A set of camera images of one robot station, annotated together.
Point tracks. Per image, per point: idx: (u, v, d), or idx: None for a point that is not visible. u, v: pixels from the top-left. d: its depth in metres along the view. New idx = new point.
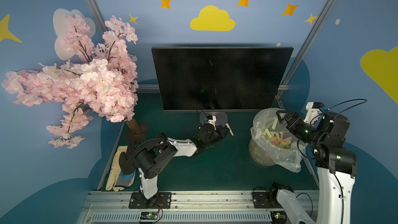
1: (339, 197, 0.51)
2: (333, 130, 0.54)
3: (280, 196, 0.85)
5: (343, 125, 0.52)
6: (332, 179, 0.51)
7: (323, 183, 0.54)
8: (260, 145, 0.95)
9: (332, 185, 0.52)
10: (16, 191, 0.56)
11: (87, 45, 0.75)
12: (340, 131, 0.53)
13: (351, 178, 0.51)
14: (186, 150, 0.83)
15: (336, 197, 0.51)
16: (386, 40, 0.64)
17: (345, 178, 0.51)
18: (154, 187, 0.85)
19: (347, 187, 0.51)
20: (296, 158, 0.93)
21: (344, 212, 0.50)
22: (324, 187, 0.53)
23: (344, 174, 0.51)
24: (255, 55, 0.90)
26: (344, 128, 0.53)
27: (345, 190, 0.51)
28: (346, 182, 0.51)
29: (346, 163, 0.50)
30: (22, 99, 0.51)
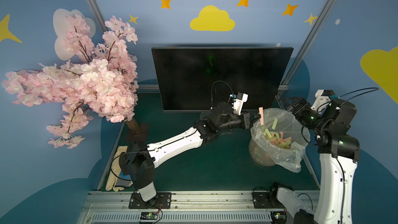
1: (341, 180, 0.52)
2: (339, 116, 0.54)
3: (280, 193, 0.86)
5: (350, 111, 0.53)
6: (334, 163, 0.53)
7: (325, 168, 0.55)
8: (260, 145, 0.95)
9: (334, 169, 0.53)
10: (17, 191, 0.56)
11: (87, 45, 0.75)
12: (346, 117, 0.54)
13: (353, 162, 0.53)
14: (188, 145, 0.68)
15: (338, 181, 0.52)
16: (386, 41, 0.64)
17: (347, 162, 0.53)
18: (152, 191, 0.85)
19: (349, 171, 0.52)
20: (296, 158, 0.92)
21: (345, 196, 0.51)
22: (326, 172, 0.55)
23: (346, 159, 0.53)
24: (255, 55, 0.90)
26: (350, 115, 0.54)
27: (346, 174, 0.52)
28: (349, 167, 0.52)
29: (349, 149, 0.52)
30: (22, 99, 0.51)
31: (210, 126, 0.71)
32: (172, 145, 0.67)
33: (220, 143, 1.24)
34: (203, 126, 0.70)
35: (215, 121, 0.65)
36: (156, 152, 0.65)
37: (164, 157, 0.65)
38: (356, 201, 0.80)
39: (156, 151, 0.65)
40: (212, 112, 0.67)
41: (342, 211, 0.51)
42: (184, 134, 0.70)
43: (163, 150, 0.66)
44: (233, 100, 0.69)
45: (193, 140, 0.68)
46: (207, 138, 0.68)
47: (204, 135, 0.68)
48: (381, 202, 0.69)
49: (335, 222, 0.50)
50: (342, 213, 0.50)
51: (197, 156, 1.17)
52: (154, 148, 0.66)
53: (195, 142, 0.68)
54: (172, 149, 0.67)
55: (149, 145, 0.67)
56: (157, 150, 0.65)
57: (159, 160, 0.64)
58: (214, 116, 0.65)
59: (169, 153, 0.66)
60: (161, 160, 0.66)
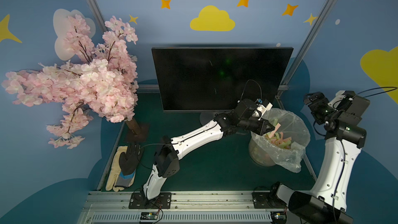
1: (341, 160, 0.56)
2: (352, 107, 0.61)
3: (281, 190, 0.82)
5: (362, 103, 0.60)
6: (338, 145, 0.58)
7: (328, 151, 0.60)
8: (260, 145, 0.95)
9: (337, 151, 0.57)
10: (17, 191, 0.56)
11: (87, 45, 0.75)
12: (357, 109, 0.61)
13: (357, 148, 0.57)
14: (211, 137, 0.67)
15: (338, 160, 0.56)
16: (386, 41, 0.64)
17: (350, 147, 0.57)
18: (157, 189, 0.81)
19: (351, 155, 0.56)
20: (296, 158, 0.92)
21: (343, 174, 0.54)
22: (329, 153, 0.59)
23: (351, 143, 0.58)
24: (255, 55, 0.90)
26: (363, 107, 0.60)
27: (348, 156, 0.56)
28: (351, 151, 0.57)
29: (353, 136, 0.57)
30: (22, 99, 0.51)
31: (230, 119, 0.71)
32: (196, 138, 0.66)
33: (220, 143, 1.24)
34: (223, 119, 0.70)
35: (241, 114, 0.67)
36: (179, 145, 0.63)
37: (187, 150, 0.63)
38: (356, 201, 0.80)
39: (179, 144, 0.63)
40: (238, 106, 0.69)
41: (338, 187, 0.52)
42: (204, 127, 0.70)
43: (186, 142, 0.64)
44: (257, 104, 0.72)
45: (213, 134, 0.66)
46: (227, 130, 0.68)
47: (225, 127, 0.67)
48: (381, 201, 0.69)
49: (328, 194, 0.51)
50: (338, 189, 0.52)
51: (197, 156, 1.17)
52: (177, 141, 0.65)
53: (216, 135, 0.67)
54: (196, 141, 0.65)
55: (172, 140, 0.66)
56: (181, 143, 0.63)
57: (182, 153, 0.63)
58: (242, 109, 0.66)
59: (192, 146, 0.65)
60: (183, 153, 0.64)
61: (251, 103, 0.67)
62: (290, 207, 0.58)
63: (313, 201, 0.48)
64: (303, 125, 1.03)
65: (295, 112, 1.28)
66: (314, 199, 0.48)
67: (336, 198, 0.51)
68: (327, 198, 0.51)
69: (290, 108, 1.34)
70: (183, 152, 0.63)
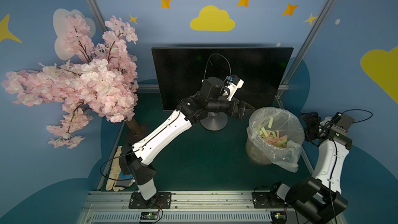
1: (334, 155, 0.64)
2: (340, 120, 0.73)
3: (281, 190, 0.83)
5: (347, 118, 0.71)
6: (331, 143, 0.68)
7: (323, 150, 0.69)
8: (257, 144, 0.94)
9: (330, 148, 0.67)
10: (17, 191, 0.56)
11: (87, 45, 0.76)
12: (345, 122, 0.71)
13: (346, 149, 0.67)
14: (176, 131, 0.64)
15: (332, 154, 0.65)
16: (386, 41, 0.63)
17: (340, 147, 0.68)
18: (152, 188, 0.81)
19: (341, 152, 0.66)
20: (293, 157, 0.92)
21: (337, 166, 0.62)
22: (323, 151, 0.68)
23: (340, 144, 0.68)
24: (255, 55, 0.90)
26: (349, 121, 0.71)
27: (340, 154, 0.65)
28: (341, 150, 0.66)
29: (339, 142, 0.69)
30: (22, 99, 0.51)
31: (197, 103, 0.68)
32: (158, 137, 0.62)
33: (220, 143, 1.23)
34: (187, 105, 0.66)
35: (207, 95, 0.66)
36: (141, 151, 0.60)
37: (151, 153, 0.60)
38: (356, 201, 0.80)
39: (141, 150, 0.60)
40: (203, 86, 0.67)
41: (331, 173, 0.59)
42: (167, 122, 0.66)
43: (148, 145, 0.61)
44: (228, 83, 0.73)
45: (178, 126, 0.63)
46: (194, 115, 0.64)
47: (190, 113, 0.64)
48: (380, 201, 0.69)
49: (325, 178, 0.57)
50: (332, 175, 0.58)
51: (197, 156, 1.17)
52: (139, 147, 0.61)
53: (182, 126, 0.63)
54: (159, 141, 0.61)
55: (133, 146, 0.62)
56: (143, 148, 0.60)
57: (148, 157, 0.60)
58: (207, 89, 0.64)
59: (156, 148, 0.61)
60: (149, 158, 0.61)
61: (216, 82, 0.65)
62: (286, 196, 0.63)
63: (311, 183, 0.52)
64: (298, 122, 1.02)
65: (295, 112, 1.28)
66: (314, 182, 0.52)
67: (332, 182, 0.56)
68: (324, 180, 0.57)
69: (290, 108, 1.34)
70: (146, 157, 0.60)
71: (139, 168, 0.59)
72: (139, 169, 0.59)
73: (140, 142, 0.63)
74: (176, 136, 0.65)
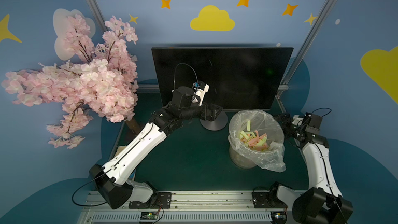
1: (320, 157, 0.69)
2: (312, 121, 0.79)
3: (281, 191, 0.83)
5: (317, 118, 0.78)
6: (313, 145, 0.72)
7: (308, 153, 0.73)
8: (243, 154, 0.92)
9: (314, 150, 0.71)
10: (17, 191, 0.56)
11: (87, 45, 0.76)
12: (316, 122, 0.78)
13: (324, 147, 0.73)
14: (151, 144, 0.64)
15: (318, 157, 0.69)
16: (386, 41, 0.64)
17: (322, 147, 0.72)
18: (147, 190, 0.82)
19: (325, 152, 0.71)
20: (279, 158, 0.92)
21: (327, 167, 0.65)
22: (309, 154, 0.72)
23: (320, 145, 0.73)
24: (256, 55, 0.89)
26: (319, 120, 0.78)
27: (324, 153, 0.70)
28: (324, 150, 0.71)
29: (317, 142, 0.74)
30: (22, 99, 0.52)
31: (170, 113, 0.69)
32: (132, 153, 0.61)
33: (220, 143, 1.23)
34: (160, 116, 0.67)
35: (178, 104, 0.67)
36: (114, 170, 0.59)
37: (125, 171, 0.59)
38: (357, 201, 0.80)
39: (113, 169, 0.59)
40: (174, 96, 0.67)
41: (328, 178, 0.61)
42: (141, 136, 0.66)
43: (122, 164, 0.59)
44: (196, 90, 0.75)
45: (152, 138, 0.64)
46: (169, 126, 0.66)
47: (164, 124, 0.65)
48: (380, 202, 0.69)
49: (324, 184, 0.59)
50: (329, 179, 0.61)
51: (197, 156, 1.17)
52: (110, 167, 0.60)
53: (157, 138, 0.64)
54: (133, 156, 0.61)
55: (104, 167, 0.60)
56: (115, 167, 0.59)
57: (121, 176, 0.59)
58: (177, 99, 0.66)
59: (130, 165, 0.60)
60: (123, 177, 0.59)
61: (186, 91, 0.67)
62: (295, 214, 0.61)
63: (316, 194, 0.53)
64: (273, 120, 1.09)
65: (294, 112, 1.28)
66: (318, 193, 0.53)
67: (331, 187, 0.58)
68: (325, 187, 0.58)
69: (290, 108, 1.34)
70: (120, 175, 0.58)
71: (112, 190, 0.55)
72: (113, 190, 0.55)
73: (112, 162, 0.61)
74: (149, 149, 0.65)
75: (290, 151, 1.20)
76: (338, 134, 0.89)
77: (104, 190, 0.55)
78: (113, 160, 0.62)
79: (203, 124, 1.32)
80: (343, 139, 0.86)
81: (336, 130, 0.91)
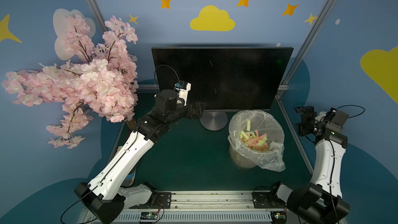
1: (331, 156, 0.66)
2: (335, 116, 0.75)
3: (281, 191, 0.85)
5: (342, 115, 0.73)
6: (328, 143, 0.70)
7: (320, 150, 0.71)
8: (243, 154, 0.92)
9: (327, 148, 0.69)
10: (17, 191, 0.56)
11: (87, 45, 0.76)
12: (339, 119, 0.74)
13: (342, 148, 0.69)
14: (137, 155, 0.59)
15: (329, 155, 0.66)
16: (385, 41, 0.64)
17: (338, 146, 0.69)
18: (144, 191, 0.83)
19: (338, 152, 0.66)
20: (279, 158, 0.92)
21: (335, 167, 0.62)
22: (320, 151, 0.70)
23: (337, 144, 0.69)
24: (256, 55, 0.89)
26: (343, 116, 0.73)
27: (337, 154, 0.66)
28: (338, 149, 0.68)
29: (335, 140, 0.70)
30: (22, 99, 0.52)
31: (155, 120, 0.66)
32: (118, 166, 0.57)
33: (220, 143, 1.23)
34: (145, 123, 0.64)
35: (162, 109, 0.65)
36: (100, 186, 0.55)
37: (112, 186, 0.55)
38: (357, 201, 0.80)
39: (100, 185, 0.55)
40: (157, 101, 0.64)
41: (331, 177, 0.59)
42: (126, 146, 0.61)
43: (108, 178, 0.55)
44: (178, 90, 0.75)
45: (138, 149, 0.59)
46: (155, 132, 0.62)
47: (149, 131, 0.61)
48: (380, 202, 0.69)
49: (325, 182, 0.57)
50: (332, 179, 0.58)
51: (197, 156, 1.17)
52: (97, 183, 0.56)
53: (143, 147, 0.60)
54: (119, 170, 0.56)
55: (90, 184, 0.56)
56: (101, 183, 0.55)
57: (109, 193, 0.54)
58: (160, 104, 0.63)
59: (118, 178, 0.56)
60: (111, 192, 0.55)
61: (169, 94, 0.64)
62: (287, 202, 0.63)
63: (313, 190, 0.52)
64: (273, 120, 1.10)
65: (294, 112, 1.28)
66: (316, 190, 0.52)
67: (332, 186, 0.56)
68: (325, 185, 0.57)
69: (290, 108, 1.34)
70: (108, 191, 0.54)
71: (101, 207, 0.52)
72: (102, 207, 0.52)
73: (96, 179, 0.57)
74: (136, 159, 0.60)
75: (290, 151, 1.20)
76: None
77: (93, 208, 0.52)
78: (98, 176, 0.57)
79: (203, 124, 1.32)
80: None
81: None
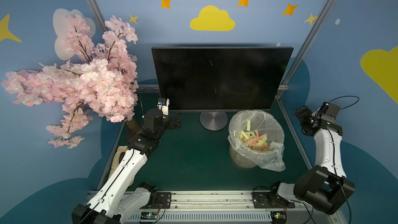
1: (331, 142, 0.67)
2: (328, 109, 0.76)
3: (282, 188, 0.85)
5: (334, 107, 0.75)
6: (325, 131, 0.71)
7: (318, 138, 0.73)
8: (243, 154, 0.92)
9: (325, 136, 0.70)
10: (17, 191, 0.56)
11: (87, 45, 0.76)
12: (332, 111, 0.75)
13: (339, 135, 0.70)
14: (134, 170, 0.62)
15: (328, 141, 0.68)
16: (385, 41, 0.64)
17: (335, 134, 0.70)
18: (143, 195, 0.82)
19: (336, 138, 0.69)
20: (279, 158, 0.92)
21: (336, 152, 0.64)
22: (320, 140, 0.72)
23: (333, 132, 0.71)
24: (256, 55, 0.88)
26: (337, 109, 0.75)
27: (336, 139, 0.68)
28: (336, 136, 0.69)
29: (331, 130, 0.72)
30: (22, 99, 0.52)
31: (146, 137, 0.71)
32: (118, 181, 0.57)
33: (220, 143, 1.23)
34: (139, 141, 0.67)
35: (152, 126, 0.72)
36: (102, 203, 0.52)
37: (115, 200, 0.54)
38: (357, 201, 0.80)
39: (102, 202, 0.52)
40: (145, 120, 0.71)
41: (335, 161, 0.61)
42: (123, 163, 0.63)
43: (110, 193, 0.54)
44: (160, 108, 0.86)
45: (136, 163, 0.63)
46: (148, 149, 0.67)
47: (144, 147, 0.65)
48: (380, 202, 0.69)
49: (329, 165, 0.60)
50: (335, 162, 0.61)
51: (197, 156, 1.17)
52: (97, 200, 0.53)
53: (139, 162, 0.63)
54: (120, 183, 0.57)
55: (90, 204, 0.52)
56: (103, 199, 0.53)
57: (112, 207, 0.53)
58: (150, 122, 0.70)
59: (119, 192, 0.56)
60: (113, 208, 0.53)
61: (156, 113, 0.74)
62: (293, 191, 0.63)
63: (319, 172, 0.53)
64: (273, 120, 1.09)
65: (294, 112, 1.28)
66: (322, 172, 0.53)
67: (337, 168, 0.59)
68: (329, 167, 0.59)
69: (290, 108, 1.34)
70: (110, 206, 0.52)
71: (107, 220, 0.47)
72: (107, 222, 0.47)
73: (95, 197, 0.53)
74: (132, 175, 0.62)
75: (290, 151, 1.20)
76: None
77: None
78: (96, 195, 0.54)
79: (203, 124, 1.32)
80: (344, 139, 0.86)
81: None
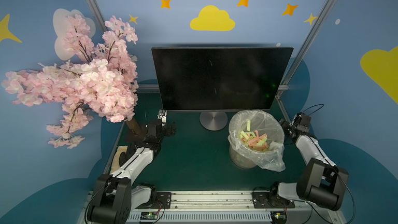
1: (312, 142, 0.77)
2: (302, 120, 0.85)
3: (282, 187, 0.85)
5: (307, 117, 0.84)
6: (304, 137, 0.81)
7: (300, 143, 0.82)
8: (243, 154, 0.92)
9: (306, 139, 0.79)
10: (17, 191, 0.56)
11: (87, 45, 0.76)
12: (306, 121, 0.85)
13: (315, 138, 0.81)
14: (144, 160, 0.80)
15: (310, 142, 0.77)
16: (385, 41, 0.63)
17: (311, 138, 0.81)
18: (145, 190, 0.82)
19: (315, 140, 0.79)
20: (279, 158, 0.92)
21: (320, 150, 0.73)
22: (302, 144, 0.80)
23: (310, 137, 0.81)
24: (257, 55, 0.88)
26: (309, 118, 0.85)
27: (314, 140, 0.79)
28: (313, 139, 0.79)
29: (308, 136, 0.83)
30: (22, 99, 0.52)
31: (151, 142, 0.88)
32: (135, 163, 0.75)
33: (220, 143, 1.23)
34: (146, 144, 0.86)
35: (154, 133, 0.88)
36: (123, 173, 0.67)
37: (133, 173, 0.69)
38: (357, 201, 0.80)
39: (123, 172, 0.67)
40: (150, 128, 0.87)
41: (323, 154, 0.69)
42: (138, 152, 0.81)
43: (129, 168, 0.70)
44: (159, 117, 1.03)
45: (147, 153, 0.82)
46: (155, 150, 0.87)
47: (152, 148, 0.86)
48: (380, 201, 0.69)
49: (321, 157, 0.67)
50: (323, 155, 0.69)
51: (197, 156, 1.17)
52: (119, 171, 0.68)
53: (149, 153, 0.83)
54: (137, 165, 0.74)
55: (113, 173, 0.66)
56: (124, 170, 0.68)
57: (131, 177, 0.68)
58: (154, 128, 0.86)
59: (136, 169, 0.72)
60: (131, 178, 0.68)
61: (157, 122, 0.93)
62: (298, 193, 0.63)
63: (315, 163, 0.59)
64: (273, 120, 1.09)
65: (295, 112, 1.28)
66: (316, 163, 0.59)
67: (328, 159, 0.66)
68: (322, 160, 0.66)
69: (290, 108, 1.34)
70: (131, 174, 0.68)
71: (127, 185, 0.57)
72: (127, 187, 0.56)
73: (117, 170, 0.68)
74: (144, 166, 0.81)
75: (290, 151, 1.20)
76: (338, 134, 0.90)
77: (119, 188, 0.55)
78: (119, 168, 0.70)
79: (203, 124, 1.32)
80: (344, 139, 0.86)
81: (337, 130, 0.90)
